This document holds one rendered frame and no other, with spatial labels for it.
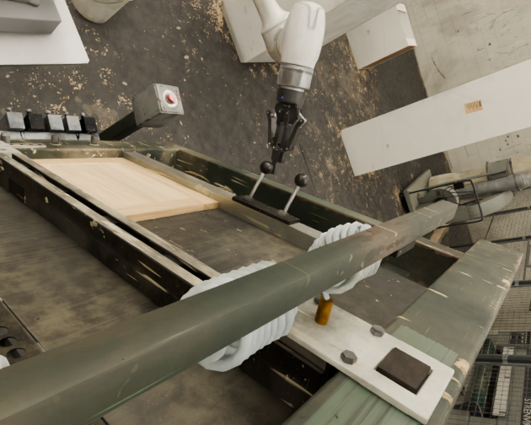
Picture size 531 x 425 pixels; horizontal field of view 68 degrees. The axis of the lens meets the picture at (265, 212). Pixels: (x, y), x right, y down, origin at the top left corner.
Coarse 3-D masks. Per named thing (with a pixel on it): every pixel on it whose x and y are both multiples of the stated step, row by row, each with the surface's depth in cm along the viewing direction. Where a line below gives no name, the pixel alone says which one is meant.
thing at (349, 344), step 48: (0, 144) 103; (48, 192) 80; (96, 240) 70; (144, 240) 67; (144, 288) 62; (288, 336) 43; (336, 336) 43; (384, 336) 45; (288, 384) 46; (384, 384) 37; (432, 384) 39
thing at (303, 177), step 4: (296, 176) 101; (300, 176) 100; (304, 176) 100; (296, 180) 101; (300, 180) 100; (304, 180) 100; (296, 184) 101; (300, 184) 100; (304, 184) 101; (296, 188) 101; (292, 192) 101; (296, 192) 101; (292, 196) 101; (288, 200) 101; (288, 204) 100; (284, 208) 100; (280, 212) 100; (284, 212) 99; (284, 216) 99; (288, 216) 100
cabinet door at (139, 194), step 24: (48, 168) 111; (72, 168) 115; (96, 168) 120; (120, 168) 125; (144, 168) 130; (96, 192) 99; (120, 192) 103; (144, 192) 107; (168, 192) 111; (192, 192) 114; (144, 216) 92; (168, 216) 98
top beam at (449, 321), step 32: (480, 256) 83; (512, 256) 88; (448, 288) 64; (480, 288) 67; (416, 320) 52; (448, 320) 54; (480, 320) 55; (448, 352) 46; (352, 384) 38; (448, 384) 41; (320, 416) 33; (352, 416) 34; (384, 416) 35
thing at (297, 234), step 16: (144, 160) 131; (176, 176) 121; (192, 176) 123; (208, 192) 113; (224, 192) 113; (224, 208) 110; (240, 208) 106; (256, 224) 103; (272, 224) 100; (288, 240) 97; (304, 240) 94
